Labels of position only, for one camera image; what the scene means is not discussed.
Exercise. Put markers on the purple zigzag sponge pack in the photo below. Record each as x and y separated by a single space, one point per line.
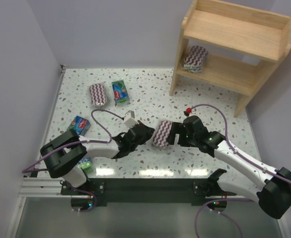
161 134
98 95
195 59

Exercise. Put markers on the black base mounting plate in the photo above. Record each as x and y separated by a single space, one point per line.
144 190

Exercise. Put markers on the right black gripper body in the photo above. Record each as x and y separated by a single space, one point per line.
179 134

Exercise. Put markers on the aluminium frame rail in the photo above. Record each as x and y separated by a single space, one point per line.
45 137

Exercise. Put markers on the wooden two-tier shelf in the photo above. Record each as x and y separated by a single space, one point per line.
246 45

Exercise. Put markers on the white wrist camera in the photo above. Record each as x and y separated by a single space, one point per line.
188 112
129 119

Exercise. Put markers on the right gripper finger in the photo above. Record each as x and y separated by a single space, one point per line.
183 139
176 134

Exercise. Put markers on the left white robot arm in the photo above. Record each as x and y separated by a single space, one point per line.
62 155

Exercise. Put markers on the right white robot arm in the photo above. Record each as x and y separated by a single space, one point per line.
272 187

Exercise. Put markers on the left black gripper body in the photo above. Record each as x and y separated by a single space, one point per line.
140 130

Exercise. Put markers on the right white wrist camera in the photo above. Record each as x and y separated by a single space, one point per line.
188 112

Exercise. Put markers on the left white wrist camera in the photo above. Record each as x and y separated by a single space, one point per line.
129 119

